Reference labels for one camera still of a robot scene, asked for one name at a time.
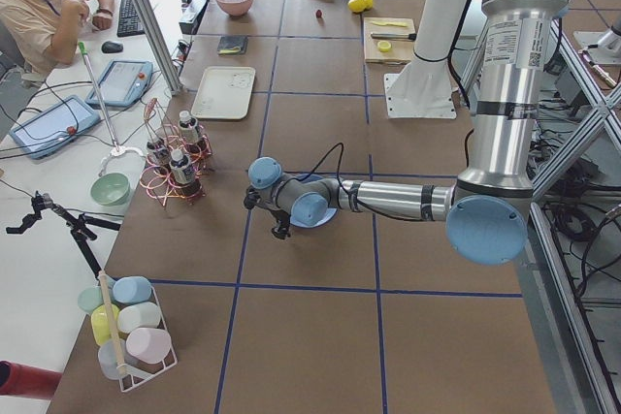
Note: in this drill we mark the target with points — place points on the blue tablet pendant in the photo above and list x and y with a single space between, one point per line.
46 132
123 82

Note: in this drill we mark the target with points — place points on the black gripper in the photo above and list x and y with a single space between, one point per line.
279 220

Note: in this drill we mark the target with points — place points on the black keyboard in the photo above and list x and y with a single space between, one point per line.
129 23

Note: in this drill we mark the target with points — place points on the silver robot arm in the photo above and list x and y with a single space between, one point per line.
486 210

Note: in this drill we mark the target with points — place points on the steel rod black cap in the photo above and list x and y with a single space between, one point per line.
394 36

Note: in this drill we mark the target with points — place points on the blue tablet pendant near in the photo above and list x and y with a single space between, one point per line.
46 132

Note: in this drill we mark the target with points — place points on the blue plate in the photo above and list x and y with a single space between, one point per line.
312 205

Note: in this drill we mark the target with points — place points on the cream bear tray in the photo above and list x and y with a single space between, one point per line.
224 93

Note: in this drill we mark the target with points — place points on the yellow lemon near board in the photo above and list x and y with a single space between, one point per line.
357 6

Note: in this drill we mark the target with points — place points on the blue tablet pendant far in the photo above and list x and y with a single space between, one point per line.
123 82

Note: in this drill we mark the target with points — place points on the lemon half slice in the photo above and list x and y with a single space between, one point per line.
384 46

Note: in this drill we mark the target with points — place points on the copper wire bottle rack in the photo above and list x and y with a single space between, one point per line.
162 188

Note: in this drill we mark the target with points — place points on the yellow plastic knife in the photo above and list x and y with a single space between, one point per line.
390 23

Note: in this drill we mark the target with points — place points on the tea bottle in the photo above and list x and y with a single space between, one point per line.
190 132
184 174
159 154

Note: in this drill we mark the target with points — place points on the seated person beige shirt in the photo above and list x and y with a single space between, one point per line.
47 31

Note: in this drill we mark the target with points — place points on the black computer mouse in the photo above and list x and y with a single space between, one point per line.
112 47

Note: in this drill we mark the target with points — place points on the white wire cup rack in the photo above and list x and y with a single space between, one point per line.
129 328

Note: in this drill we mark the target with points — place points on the wooden cutting board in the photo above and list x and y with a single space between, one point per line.
401 52

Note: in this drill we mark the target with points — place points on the green bowl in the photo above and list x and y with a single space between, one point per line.
111 189

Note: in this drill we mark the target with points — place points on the grey folded cloth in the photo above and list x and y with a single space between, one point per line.
232 45

